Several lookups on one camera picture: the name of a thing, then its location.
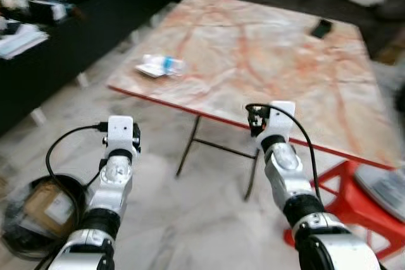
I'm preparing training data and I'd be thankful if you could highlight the black metal table leg frame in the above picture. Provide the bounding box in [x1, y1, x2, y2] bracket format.
[175, 115, 263, 201]

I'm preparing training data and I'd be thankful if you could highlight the black and white panda plush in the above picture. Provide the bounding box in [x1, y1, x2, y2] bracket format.
[0, 0, 29, 15]

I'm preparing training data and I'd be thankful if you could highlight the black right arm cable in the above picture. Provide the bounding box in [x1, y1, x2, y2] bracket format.
[246, 102, 323, 207]

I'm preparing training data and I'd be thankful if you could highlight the black phone stand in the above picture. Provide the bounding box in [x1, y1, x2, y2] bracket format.
[310, 19, 333, 39]

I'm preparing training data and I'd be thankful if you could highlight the white paper stack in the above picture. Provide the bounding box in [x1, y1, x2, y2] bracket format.
[0, 23, 48, 59]

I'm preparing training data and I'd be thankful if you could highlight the clear plastic water bottle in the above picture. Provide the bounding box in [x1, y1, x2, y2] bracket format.
[142, 55, 185, 76]

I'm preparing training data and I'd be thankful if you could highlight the red plastic stool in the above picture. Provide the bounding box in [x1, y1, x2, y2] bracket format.
[283, 159, 405, 261]

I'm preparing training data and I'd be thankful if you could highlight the black and white small box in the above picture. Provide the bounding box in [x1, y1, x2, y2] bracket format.
[28, 0, 67, 23]

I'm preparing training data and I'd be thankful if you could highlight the grey table fan black grille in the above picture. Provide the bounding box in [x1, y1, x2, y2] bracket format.
[354, 164, 405, 220]

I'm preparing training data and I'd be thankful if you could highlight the brown printed carton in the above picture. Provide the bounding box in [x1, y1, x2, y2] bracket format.
[377, 27, 405, 65]

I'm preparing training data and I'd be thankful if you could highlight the black low cabinet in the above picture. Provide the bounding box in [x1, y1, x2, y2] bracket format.
[0, 0, 184, 135]

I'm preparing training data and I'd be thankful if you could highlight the white paper packet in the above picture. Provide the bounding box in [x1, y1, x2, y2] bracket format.
[135, 55, 166, 79]

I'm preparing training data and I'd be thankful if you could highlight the black round rubbish bin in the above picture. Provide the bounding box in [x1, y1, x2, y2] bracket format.
[0, 174, 89, 259]

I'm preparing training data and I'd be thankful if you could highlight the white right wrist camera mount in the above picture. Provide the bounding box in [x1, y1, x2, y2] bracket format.
[263, 101, 296, 139]

